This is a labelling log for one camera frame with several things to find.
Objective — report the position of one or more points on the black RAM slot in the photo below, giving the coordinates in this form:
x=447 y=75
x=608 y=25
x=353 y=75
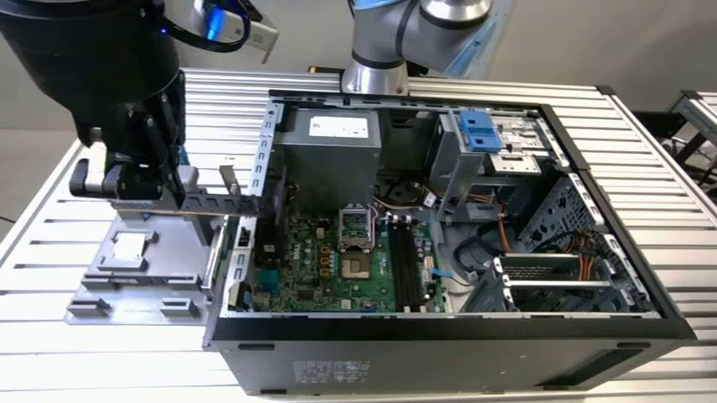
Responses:
x=404 y=264
x=409 y=264
x=398 y=264

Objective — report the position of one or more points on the CPU socket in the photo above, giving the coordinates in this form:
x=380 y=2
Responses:
x=357 y=268

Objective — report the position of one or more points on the small yellow black object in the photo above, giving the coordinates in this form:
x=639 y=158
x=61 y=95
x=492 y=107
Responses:
x=317 y=69

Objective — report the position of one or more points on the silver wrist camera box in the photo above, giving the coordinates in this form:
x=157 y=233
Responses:
x=253 y=35

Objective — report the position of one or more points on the blue drive bay clip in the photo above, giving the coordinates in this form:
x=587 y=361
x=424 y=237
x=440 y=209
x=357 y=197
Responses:
x=476 y=134

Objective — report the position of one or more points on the blue-grey heat sink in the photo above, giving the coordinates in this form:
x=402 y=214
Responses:
x=269 y=281

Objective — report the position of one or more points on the green motherboard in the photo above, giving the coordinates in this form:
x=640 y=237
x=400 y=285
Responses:
x=358 y=294

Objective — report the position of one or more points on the black PC case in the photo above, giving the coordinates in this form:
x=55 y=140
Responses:
x=448 y=361

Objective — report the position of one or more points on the grey power supply unit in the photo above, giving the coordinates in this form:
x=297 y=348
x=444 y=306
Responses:
x=330 y=168

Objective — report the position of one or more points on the metal disk bay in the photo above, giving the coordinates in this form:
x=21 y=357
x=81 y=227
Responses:
x=539 y=262

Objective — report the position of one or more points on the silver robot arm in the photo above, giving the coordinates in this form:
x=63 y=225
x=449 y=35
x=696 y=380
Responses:
x=381 y=42

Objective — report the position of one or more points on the metal drive cage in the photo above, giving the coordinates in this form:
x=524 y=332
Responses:
x=513 y=164

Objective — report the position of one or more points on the grey parts rack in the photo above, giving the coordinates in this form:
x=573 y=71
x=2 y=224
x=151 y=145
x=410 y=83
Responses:
x=169 y=252

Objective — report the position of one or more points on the black table corner cap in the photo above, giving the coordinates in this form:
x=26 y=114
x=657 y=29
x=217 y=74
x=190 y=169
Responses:
x=605 y=90

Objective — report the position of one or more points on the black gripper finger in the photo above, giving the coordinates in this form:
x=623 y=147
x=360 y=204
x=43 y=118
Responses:
x=141 y=182

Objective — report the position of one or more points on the RAM stick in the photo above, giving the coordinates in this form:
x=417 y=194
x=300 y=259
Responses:
x=141 y=279
x=225 y=202

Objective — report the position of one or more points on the round case speaker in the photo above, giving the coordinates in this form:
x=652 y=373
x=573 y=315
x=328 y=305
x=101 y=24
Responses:
x=401 y=193

